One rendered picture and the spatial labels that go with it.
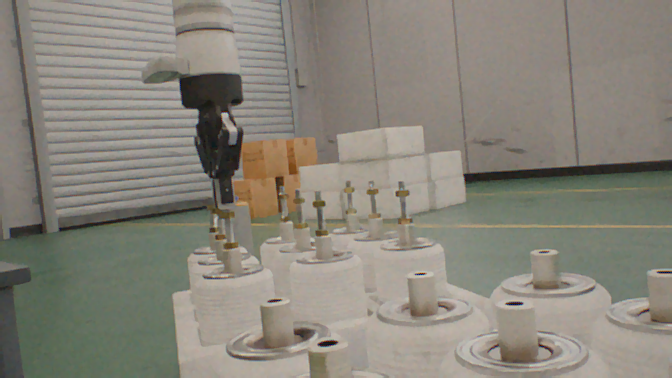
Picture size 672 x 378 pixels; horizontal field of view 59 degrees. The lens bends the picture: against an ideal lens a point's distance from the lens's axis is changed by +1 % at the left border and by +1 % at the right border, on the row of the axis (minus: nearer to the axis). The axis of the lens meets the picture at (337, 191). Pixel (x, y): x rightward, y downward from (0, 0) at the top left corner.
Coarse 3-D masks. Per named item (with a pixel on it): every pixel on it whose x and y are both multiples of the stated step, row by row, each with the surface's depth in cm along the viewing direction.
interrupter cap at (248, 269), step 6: (246, 264) 76; (252, 264) 76; (258, 264) 75; (210, 270) 74; (216, 270) 74; (222, 270) 74; (246, 270) 74; (252, 270) 71; (258, 270) 71; (204, 276) 71; (210, 276) 70; (216, 276) 70; (222, 276) 69; (228, 276) 69; (234, 276) 69; (240, 276) 69
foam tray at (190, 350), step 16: (448, 288) 83; (176, 304) 92; (192, 304) 99; (368, 304) 79; (480, 304) 74; (176, 320) 81; (192, 320) 80; (352, 320) 72; (176, 336) 74; (192, 336) 72; (352, 336) 70; (192, 352) 66; (208, 352) 65; (352, 352) 70; (192, 368) 64; (208, 368) 65
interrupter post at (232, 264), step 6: (222, 252) 72; (228, 252) 72; (234, 252) 72; (228, 258) 72; (234, 258) 72; (240, 258) 73; (228, 264) 72; (234, 264) 72; (240, 264) 72; (228, 270) 72; (234, 270) 72; (240, 270) 72
